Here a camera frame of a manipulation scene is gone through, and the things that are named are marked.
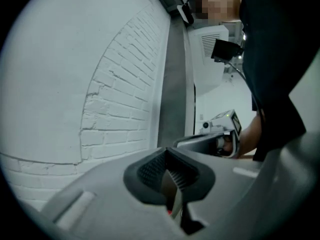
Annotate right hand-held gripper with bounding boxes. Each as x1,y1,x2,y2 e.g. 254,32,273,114
173,109,243,159

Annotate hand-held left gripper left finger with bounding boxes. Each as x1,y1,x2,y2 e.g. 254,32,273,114
41,146,187,240

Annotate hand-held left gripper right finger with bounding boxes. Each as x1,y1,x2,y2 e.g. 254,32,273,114
166,146,267,236

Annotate person's right forearm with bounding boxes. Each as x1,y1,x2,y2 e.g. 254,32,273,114
234,113,263,160

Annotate person's right hand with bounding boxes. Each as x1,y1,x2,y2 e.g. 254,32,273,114
221,135,235,156

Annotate dark grey pillar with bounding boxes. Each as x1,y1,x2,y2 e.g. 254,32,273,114
146,0,197,149

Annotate white appliance with vent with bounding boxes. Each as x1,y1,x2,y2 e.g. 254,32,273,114
187,23,230,96

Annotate black monitor screen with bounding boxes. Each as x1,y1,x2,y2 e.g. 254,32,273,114
211,38,245,64

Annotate person's black shirt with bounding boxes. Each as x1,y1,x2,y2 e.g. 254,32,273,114
239,0,308,163

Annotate person's head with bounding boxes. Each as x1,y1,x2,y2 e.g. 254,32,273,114
188,0,244,26

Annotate black monitor cable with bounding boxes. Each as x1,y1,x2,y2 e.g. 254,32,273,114
224,59,248,81

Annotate head-worn camera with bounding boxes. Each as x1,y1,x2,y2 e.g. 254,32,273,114
176,1,195,25

